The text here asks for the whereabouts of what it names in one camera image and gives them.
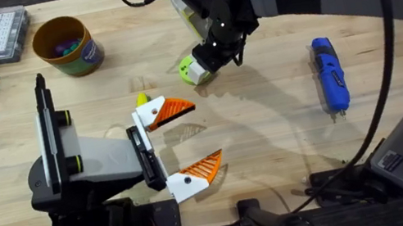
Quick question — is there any brown tub with toys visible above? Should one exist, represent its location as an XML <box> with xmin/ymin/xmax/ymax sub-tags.
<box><xmin>28</xmin><ymin>9</ymin><xmax>108</xmax><ymax>84</ymax></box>

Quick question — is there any right wrist upright plate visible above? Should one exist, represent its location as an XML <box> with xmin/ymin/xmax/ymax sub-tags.
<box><xmin>163</xmin><ymin>0</ymin><xmax>215</xmax><ymax>51</ymax></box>

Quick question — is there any left wrist upright plate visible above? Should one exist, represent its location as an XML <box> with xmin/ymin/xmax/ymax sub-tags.
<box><xmin>27</xmin><ymin>68</ymin><xmax>85</xmax><ymax>197</ymax></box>

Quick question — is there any wrist upright plate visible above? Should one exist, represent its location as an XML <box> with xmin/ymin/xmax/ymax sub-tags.
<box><xmin>163</xmin><ymin>0</ymin><xmax>215</xmax><ymax>51</ymax></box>
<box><xmin>27</xmin><ymin>68</ymin><xmax>85</xmax><ymax>197</ymax></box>

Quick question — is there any black stand tube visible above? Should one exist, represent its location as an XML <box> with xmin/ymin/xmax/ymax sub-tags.
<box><xmin>235</xmin><ymin>186</ymin><xmax>330</xmax><ymax>226</ymax></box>

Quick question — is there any yellow green toy vegetable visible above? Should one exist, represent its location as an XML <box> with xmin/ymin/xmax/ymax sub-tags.
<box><xmin>134</xmin><ymin>90</ymin><xmax>153</xmax><ymax>109</ymax></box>

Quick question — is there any thin black gripper cable loop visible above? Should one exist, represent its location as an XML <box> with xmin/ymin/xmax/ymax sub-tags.
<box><xmin>228</xmin><ymin>32</ymin><xmax>253</xmax><ymax>68</ymax></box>

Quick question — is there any green disc with holes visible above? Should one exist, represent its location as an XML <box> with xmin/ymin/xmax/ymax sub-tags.
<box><xmin>176</xmin><ymin>51</ymin><xmax>218</xmax><ymax>89</ymax></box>

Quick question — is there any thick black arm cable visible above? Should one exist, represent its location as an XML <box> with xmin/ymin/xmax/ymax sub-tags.
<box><xmin>254</xmin><ymin>0</ymin><xmax>403</xmax><ymax>215</ymax></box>

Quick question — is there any blue electric screwdriver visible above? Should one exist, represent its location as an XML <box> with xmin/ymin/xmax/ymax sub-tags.
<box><xmin>305</xmin><ymin>33</ymin><xmax>355</xmax><ymax>126</ymax></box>

